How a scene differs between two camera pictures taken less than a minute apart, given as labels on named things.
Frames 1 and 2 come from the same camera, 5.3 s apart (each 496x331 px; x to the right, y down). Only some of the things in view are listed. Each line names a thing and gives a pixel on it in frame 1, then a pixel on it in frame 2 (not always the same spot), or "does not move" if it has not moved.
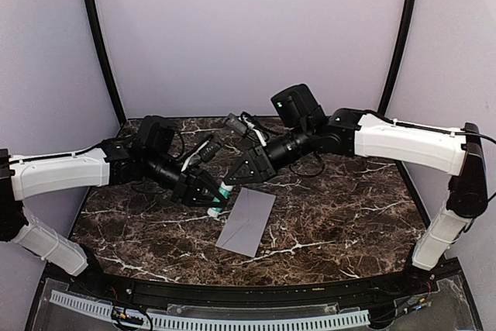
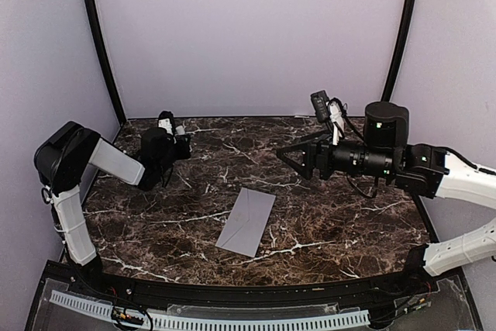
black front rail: [156, 291] does not move
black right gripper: [256, 177] → [312, 153]
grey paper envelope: [242, 231] does not move
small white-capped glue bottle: [225, 190] → [180, 129]
